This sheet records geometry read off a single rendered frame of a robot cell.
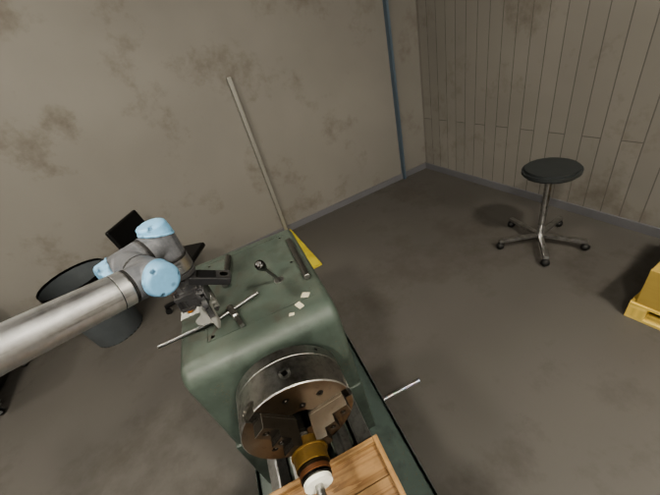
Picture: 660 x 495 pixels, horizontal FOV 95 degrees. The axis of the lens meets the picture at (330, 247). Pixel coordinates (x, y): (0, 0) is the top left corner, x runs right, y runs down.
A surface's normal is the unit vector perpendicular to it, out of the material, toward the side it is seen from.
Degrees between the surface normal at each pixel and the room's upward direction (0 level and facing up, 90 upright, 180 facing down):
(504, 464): 0
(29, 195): 90
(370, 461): 0
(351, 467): 0
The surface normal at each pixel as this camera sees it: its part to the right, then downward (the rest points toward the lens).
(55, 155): 0.44, 0.42
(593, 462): -0.23, -0.80
